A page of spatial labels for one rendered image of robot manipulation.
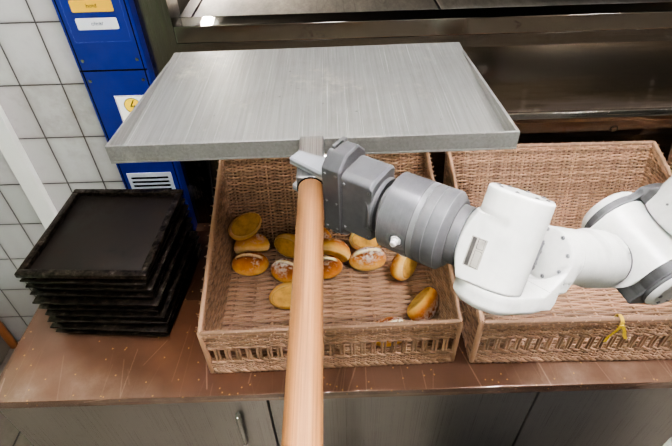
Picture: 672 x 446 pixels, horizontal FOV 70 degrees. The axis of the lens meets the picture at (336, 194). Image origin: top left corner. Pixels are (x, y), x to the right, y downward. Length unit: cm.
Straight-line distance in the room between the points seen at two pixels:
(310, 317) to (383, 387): 71
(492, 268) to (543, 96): 88
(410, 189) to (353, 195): 7
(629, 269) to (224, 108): 60
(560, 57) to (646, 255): 74
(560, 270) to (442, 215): 15
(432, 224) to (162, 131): 44
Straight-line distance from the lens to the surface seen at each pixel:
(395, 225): 50
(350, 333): 104
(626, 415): 144
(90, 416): 133
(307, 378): 40
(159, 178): 139
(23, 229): 175
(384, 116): 73
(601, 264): 62
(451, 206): 49
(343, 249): 128
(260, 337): 105
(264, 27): 116
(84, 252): 121
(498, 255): 48
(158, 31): 121
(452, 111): 76
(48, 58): 134
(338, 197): 54
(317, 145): 61
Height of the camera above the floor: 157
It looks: 40 degrees down
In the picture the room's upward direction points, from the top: 2 degrees counter-clockwise
